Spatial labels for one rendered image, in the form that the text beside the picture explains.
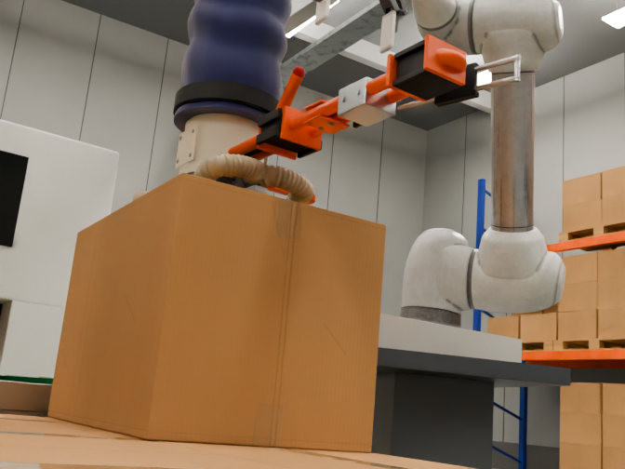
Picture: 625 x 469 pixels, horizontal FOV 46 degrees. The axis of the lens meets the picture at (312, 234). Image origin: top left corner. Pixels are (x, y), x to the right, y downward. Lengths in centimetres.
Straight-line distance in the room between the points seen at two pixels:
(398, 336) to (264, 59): 67
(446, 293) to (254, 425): 82
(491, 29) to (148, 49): 1062
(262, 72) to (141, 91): 1042
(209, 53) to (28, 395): 82
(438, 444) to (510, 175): 65
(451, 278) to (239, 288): 80
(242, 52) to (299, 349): 62
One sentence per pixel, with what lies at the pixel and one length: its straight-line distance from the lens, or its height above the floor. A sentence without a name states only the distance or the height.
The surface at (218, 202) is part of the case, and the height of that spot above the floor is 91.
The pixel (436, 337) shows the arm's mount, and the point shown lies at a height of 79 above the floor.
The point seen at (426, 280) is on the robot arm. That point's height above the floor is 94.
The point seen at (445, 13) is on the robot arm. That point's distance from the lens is 175.
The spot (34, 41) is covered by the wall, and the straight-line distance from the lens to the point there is 1168.
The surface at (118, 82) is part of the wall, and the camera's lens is 1182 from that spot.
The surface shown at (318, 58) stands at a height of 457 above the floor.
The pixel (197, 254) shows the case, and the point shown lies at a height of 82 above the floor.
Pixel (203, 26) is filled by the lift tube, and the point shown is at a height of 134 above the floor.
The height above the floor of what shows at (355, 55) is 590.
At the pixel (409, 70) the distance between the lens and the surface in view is 105.
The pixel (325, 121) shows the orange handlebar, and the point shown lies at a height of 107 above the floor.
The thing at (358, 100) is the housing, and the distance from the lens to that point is 112.
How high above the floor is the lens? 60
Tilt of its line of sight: 13 degrees up
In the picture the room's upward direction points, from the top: 5 degrees clockwise
